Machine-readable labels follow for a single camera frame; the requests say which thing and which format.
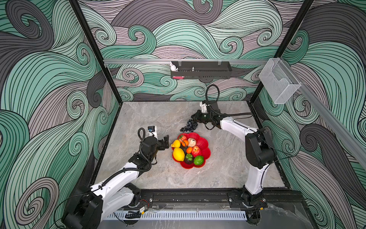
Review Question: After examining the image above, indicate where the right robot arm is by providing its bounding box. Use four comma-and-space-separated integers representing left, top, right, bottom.
191, 110, 276, 210

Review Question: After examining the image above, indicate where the aluminium rail back wall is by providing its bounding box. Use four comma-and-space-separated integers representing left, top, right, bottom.
103, 58, 268, 65

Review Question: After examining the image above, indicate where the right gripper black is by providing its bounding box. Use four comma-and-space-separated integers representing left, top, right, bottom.
191, 110, 213, 124

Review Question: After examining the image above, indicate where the clear plastic wall bin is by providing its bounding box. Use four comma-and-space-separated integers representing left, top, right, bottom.
259, 58, 301, 105

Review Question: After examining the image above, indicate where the black wall shelf tray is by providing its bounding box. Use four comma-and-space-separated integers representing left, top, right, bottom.
171, 62, 233, 80

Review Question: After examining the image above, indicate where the green lime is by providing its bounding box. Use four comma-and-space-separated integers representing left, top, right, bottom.
193, 156, 205, 166

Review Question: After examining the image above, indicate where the white perforated cable duct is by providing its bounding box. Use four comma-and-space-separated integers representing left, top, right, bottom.
102, 210, 248, 221

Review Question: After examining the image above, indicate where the red apple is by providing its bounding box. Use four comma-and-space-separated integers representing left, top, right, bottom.
191, 146, 201, 157

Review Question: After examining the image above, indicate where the black grape bunch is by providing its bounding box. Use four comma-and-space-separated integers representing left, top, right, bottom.
180, 119, 198, 133

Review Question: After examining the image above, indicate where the small yellow citrus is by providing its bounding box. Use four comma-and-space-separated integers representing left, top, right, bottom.
171, 139, 181, 148

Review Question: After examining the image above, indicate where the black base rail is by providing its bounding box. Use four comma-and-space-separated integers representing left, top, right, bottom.
77, 188, 304, 210

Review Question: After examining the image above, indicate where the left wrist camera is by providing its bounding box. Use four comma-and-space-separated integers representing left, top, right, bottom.
147, 126, 158, 139

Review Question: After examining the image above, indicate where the white rabbit figurine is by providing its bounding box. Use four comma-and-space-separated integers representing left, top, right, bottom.
169, 62, 178, 72

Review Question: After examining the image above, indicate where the aluminium rail right wall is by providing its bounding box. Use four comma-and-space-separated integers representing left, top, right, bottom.
283, 61, 366, 168

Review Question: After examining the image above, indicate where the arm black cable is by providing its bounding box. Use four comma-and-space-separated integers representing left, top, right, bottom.
205, 84, 254, 118
97, 127, 158, 189

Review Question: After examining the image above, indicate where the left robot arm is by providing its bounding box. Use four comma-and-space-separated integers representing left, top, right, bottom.
62, 135, 170, 229

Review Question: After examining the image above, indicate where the yellow lemon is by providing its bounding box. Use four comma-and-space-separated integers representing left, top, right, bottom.
173, 148, 185, 162

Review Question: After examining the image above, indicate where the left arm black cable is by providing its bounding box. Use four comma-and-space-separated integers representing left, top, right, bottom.
97, 127, 158, 189

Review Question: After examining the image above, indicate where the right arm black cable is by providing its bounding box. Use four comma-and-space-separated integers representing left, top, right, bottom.
205, 84, 254, 118

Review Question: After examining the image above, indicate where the aluminium rail wall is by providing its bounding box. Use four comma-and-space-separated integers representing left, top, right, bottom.
103, 58, 268, 65
283, 61, 366, 168

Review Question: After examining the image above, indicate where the red flower-shaped bowl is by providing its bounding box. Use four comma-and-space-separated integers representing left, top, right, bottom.
172, 132, 211, 169

